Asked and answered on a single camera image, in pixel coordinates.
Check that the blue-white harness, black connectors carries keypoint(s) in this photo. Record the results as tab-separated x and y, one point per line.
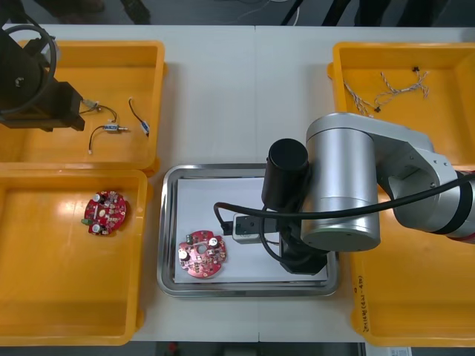
404	89

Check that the steel tray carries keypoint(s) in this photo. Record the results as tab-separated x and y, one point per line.
167	230

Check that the silver-grey left robot arm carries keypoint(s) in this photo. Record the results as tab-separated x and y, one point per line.
18	66

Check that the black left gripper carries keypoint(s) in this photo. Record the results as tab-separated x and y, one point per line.
63	107

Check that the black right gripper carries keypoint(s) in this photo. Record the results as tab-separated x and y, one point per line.
304	264

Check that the bare metal solenoid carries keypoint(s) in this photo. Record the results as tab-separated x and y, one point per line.
90	104

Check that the yellow-orange plastic bin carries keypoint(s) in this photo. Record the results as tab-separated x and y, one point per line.
74	289
122	148
445	92
408	296

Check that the round red circuit board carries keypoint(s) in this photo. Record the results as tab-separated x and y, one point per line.
200	259
107	213

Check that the silver-grey right robot arm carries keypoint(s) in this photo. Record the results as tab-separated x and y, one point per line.
345	178

